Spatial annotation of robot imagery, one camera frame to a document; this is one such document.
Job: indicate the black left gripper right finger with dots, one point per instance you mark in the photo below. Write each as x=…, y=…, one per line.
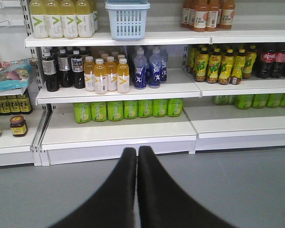
x=163, y=203

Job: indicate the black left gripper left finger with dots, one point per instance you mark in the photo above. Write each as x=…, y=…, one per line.
x=111, y=206

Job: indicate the light blue plastic basket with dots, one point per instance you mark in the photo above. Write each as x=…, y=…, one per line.
x=127, y=18

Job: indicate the green drink bottle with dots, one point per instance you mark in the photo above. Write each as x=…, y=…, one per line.
x=160, y=107
x=130, y=109
x=175, y=106
x=82, y=112
x=98, y=111
x=115, y=110
x=145, y=108

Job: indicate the orange juice bottle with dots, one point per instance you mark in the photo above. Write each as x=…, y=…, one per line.
x=111, y=70
x=89, y=73
x=100, y=77
x=123, y=76

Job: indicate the white store shelf unit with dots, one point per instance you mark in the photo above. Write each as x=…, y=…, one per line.
x=54, y=137

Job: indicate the blue sports drink bottle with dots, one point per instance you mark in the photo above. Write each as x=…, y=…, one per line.
x=140, y=63
x=164, y=58
x=155, y=64

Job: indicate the dark tea bottle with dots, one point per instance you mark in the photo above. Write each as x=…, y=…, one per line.
x=78, y=70
x=64, y=68
x=50, y=72

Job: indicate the yellow lemon tea bottle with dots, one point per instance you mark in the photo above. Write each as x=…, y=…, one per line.
x=239, y=63
x=226, y=67
x=251, y=56
x=202, y=63
x=214, y=64

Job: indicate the blue snack bag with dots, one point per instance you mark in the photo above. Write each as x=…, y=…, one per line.
x=16, y=74

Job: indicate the cola bottle red label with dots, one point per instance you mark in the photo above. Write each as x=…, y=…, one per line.
x=267, y=54
x=279, y=62

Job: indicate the pale yellow drink bottle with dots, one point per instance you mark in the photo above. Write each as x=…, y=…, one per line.
x=68, y=16
x=54, y=23
x=83, y=15
x=38, y=18

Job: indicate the orange C100 drink bottle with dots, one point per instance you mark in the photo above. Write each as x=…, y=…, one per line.
x=201, y=13
x=213, y=13
x=227, y=15

